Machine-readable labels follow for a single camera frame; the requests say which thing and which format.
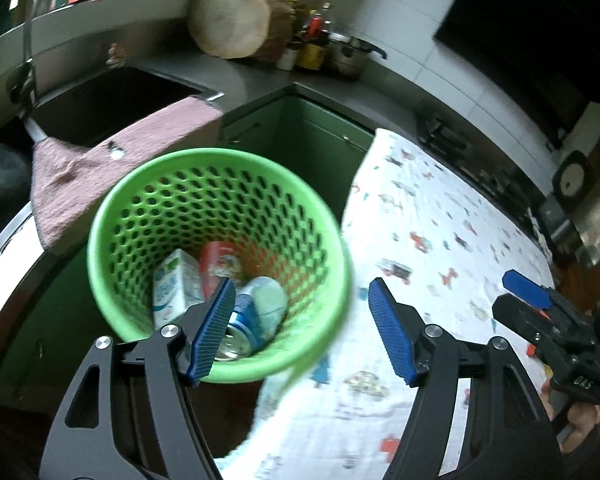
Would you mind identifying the dark kitchen sink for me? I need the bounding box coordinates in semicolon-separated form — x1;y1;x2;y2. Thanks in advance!
0;62;226;150

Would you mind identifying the blue drink can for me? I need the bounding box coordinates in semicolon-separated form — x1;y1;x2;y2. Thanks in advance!
215;292;267;362

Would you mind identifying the round wooden chopping block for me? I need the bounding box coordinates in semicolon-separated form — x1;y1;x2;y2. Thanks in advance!
187;0;293;63

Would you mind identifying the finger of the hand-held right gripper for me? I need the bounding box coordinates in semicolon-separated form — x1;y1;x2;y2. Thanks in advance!
502;270;576;318
492;294;563;361

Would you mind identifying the white and blue carton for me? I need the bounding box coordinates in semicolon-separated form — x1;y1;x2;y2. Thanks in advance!
152;249;206;332

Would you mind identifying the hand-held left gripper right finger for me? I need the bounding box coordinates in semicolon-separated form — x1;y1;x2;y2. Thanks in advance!
367;277;566;480

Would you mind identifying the printed blanket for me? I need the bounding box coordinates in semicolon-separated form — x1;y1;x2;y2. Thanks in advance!
215;129;556;480

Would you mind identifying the pink towel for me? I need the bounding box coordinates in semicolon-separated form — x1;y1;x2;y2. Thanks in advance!
30;97;226;257

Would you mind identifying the steel faucet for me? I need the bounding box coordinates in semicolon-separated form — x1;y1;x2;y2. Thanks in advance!
6;0;50;142

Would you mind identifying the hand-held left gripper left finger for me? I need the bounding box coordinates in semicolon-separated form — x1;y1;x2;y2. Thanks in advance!
39;276;237;480

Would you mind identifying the red snack bag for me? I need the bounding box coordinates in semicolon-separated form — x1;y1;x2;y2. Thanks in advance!
198;241;246;302

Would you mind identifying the round dial kitchen scale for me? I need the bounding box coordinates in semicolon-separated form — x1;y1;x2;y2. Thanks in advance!
551;150;594;207

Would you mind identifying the person's right hand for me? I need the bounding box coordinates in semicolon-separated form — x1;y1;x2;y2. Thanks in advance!
542;390;600;457

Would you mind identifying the black gas stove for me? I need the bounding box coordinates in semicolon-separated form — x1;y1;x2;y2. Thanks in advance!
414;112;548;213

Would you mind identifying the black range hood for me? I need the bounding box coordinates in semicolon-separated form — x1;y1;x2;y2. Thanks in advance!
432;0;600;150

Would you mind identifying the steel cooking pot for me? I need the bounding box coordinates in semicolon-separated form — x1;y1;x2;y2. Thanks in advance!
326;32;388;81

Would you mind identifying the green perforated plastic basket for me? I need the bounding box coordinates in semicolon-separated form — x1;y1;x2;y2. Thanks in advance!
86;147;355;386

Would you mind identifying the yellow oil bottle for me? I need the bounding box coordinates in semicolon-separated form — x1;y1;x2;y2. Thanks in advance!
295;35;328;72

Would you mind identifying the green kitchen cabinet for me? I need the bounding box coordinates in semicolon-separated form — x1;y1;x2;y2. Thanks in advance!
0;84;377;413

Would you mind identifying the cream paper cup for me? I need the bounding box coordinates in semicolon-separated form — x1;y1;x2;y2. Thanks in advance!
240;276;289;338

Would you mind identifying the red capped sauce bottle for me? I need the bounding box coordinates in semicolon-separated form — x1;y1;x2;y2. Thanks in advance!
302;2;333;43

